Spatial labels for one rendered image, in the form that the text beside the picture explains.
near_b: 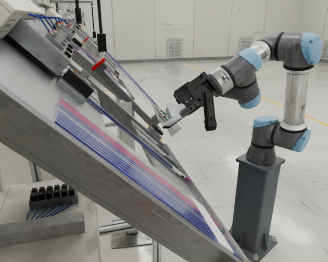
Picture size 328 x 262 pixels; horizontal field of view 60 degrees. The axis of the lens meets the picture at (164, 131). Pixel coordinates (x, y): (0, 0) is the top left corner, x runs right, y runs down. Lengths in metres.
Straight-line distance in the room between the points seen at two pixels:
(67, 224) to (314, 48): 1.06
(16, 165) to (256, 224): 1.53
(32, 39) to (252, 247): 1.50
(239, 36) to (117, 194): 9.41
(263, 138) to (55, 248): 1.03
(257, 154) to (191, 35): 7.78
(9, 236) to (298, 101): 1.16
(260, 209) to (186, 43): 7.78
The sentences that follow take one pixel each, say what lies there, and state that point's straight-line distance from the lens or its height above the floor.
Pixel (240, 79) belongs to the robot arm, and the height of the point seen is 1.07.
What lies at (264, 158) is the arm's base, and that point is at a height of 0.58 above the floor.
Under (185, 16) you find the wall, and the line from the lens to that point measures 9.01.
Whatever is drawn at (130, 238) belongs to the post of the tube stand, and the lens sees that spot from 1.83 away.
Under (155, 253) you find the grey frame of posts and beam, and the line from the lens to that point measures 1.60.
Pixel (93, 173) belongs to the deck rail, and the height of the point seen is 1.01.
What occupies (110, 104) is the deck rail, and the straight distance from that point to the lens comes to 1.13.
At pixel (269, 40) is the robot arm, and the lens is 1.28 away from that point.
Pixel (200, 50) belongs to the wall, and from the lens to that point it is 9.25.
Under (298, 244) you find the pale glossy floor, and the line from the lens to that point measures 1.97.
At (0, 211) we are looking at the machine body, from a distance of 1.16.
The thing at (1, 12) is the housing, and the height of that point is 1.25.
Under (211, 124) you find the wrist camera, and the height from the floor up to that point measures 0.95.
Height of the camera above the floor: 1.24
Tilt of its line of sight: 22 degrees down
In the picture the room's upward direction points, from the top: straight up
